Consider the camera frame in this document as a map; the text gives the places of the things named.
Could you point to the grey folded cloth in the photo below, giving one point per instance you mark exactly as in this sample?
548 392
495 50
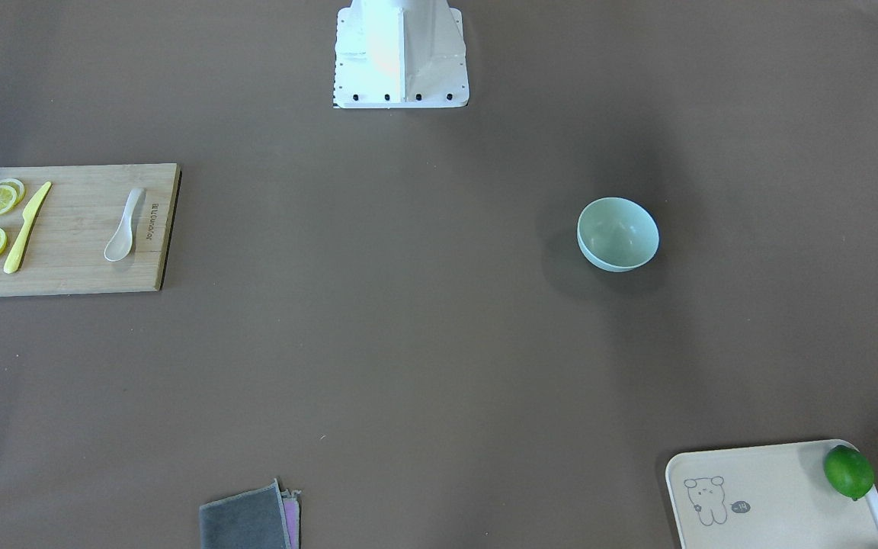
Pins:
263 518

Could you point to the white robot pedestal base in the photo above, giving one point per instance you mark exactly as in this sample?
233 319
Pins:
400 55

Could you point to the green lime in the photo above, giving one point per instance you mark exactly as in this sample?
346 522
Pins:
848 472

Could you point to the white ceramic spoon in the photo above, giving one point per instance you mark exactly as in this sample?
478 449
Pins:
122 241

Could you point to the bamboo cutting board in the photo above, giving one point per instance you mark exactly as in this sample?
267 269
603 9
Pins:
65 247

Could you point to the lemon slice upper back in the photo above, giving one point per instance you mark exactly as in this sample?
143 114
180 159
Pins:
17 185

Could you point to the cream rabbit tray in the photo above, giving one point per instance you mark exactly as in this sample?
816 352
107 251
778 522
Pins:
766 496

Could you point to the mint green bowl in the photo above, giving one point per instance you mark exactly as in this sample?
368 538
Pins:
617 235

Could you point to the yellow plastic knife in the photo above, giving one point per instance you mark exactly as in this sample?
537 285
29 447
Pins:
29 214

